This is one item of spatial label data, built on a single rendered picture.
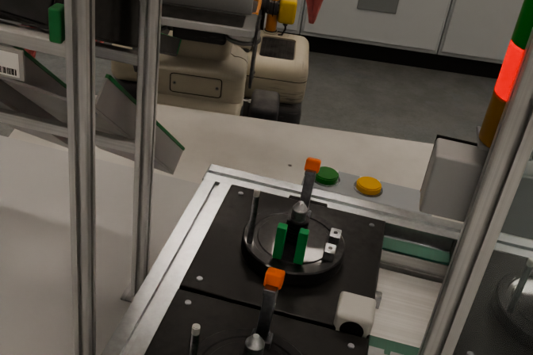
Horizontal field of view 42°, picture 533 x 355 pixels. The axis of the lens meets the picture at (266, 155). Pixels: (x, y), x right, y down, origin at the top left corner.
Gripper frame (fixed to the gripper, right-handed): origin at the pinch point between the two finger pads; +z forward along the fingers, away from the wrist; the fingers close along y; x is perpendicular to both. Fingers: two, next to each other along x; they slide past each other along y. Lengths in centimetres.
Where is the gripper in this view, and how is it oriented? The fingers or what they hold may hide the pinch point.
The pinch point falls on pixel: (312, 17)
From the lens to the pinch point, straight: 99.2
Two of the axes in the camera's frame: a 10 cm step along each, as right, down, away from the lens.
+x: 2.4, -4.8, 8.5
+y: 9.6, 2.3, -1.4
